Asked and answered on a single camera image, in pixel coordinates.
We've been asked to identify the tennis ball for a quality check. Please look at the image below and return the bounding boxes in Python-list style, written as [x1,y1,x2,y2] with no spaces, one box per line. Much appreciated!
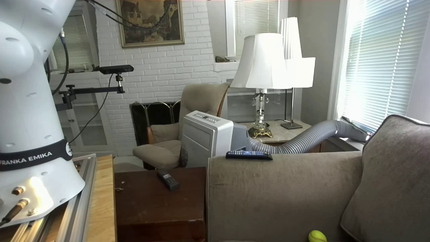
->
[306,228,329,242]

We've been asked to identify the dark brown wooden coffee table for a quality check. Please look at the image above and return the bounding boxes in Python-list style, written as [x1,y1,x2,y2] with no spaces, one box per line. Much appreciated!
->
[113,165,208,242]

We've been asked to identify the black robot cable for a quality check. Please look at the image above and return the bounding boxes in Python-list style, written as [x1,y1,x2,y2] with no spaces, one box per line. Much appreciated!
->
[51,28,71,96]

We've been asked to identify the black stereo camera bar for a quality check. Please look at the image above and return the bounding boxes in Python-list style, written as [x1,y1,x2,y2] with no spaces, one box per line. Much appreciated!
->
[97,63,136,75]

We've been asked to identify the white built-in shelf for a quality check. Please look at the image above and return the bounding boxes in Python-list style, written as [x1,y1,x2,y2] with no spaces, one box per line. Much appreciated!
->
[46,0,111,150]

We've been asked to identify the beige fabric sofa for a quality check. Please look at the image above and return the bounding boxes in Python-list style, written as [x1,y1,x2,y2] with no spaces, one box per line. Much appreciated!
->
[204,113,430,242]

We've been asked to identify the crystal brass lamp white shade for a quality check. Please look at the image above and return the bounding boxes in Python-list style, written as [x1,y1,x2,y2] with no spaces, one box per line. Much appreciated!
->
[230,32,294,139]

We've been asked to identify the black remote with blue buttons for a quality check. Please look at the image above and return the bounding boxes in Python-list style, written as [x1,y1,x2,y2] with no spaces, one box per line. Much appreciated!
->
[224,147,274,161]

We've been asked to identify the black fireplace screen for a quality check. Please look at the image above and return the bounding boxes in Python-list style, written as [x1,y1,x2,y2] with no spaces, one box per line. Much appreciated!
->
[129,99,183,147]

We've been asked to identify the black remote control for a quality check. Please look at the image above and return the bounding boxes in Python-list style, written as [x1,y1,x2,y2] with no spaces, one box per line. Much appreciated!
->
[154,168,181,192]

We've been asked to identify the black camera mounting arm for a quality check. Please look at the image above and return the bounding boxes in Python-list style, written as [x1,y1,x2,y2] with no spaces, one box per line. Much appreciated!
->
[56,72,126,108]

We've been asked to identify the thin black camera cable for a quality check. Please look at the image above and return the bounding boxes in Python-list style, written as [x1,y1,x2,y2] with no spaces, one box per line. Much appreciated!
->
[66,72,115,146]

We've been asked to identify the slim lamp tall white shade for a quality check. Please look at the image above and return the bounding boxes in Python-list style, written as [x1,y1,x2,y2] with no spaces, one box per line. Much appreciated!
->
[279,16,317,131]

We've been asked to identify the aluminium rail robot base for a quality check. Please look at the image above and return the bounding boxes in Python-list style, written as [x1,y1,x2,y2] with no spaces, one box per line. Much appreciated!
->
[0,151,98,242]

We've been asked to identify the beige upholstered armchair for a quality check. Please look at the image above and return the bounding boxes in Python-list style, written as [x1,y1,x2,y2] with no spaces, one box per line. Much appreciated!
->
[132,82,232,170]

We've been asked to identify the marble top side table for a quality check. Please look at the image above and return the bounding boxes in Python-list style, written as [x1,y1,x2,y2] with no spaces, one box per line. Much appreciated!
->
[240,118,360,156]

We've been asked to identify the white window blinds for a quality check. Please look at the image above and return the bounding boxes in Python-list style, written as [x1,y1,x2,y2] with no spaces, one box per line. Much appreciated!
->
[340,0,430,133]

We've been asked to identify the framed dark landscape painting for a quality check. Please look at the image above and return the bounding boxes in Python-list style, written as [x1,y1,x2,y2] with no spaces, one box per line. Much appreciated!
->
[114,0,185,49]

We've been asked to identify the grey ribbed exhaust hose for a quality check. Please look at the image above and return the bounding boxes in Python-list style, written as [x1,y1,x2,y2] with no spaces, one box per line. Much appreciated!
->
[232,117,373,156]

